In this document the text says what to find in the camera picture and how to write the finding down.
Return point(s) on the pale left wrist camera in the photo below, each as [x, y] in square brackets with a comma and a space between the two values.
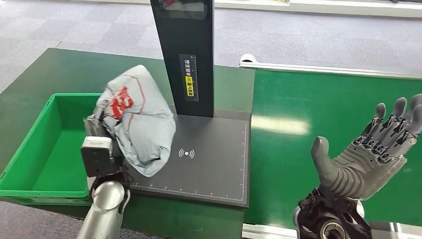
[97, 156]

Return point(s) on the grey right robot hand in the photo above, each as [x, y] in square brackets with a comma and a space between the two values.
[359, 168]

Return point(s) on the white floor platform edge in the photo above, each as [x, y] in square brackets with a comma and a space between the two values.
[329, 7]

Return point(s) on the short silver conveyor rail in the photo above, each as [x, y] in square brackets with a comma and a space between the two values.
[267, 232]

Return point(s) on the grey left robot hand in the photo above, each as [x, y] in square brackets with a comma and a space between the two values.
[97, 127]

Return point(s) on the black scale column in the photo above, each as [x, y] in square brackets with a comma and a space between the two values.
[178, 36]

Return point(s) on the green conveyor belt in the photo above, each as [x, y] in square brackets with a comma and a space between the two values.
[283, 158]

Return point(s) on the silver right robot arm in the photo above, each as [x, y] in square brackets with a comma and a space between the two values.
[329, 224]

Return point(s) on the grey plastic mailer package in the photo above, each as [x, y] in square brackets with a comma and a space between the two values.
[145, 132]

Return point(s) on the long silver conveyor rail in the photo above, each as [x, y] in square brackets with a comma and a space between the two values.
[329, 69]

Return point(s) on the green plastic basket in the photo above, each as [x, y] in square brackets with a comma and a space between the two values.
[49, 158]

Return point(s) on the black yellow label sticker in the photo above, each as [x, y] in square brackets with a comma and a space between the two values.
[189, 87]

